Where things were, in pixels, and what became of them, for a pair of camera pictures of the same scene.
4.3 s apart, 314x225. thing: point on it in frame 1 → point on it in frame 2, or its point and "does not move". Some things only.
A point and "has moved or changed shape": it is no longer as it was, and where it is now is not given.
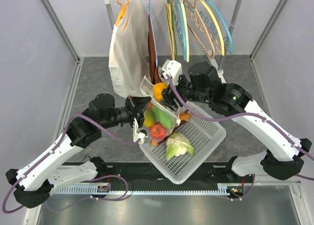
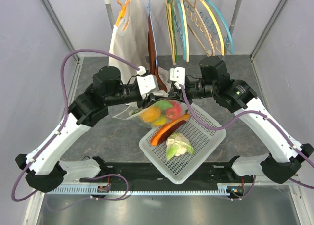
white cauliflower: x=177 y=144 does not move
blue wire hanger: x=149 y=11 does not move
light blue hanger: x=181 y=24 does not move
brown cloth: x=152 y=51 does not move
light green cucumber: x=163 y=117 → x=164 y=104
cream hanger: x=169 y=12 does not move
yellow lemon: x=149 y=118 → x=160 y=121
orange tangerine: x=157 y=88 → x=150 y=114
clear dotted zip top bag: x=160 y=117 has moved or changed shape
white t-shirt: x=129 y=58 does not move
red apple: x=157 y=131 → x=174 y=112
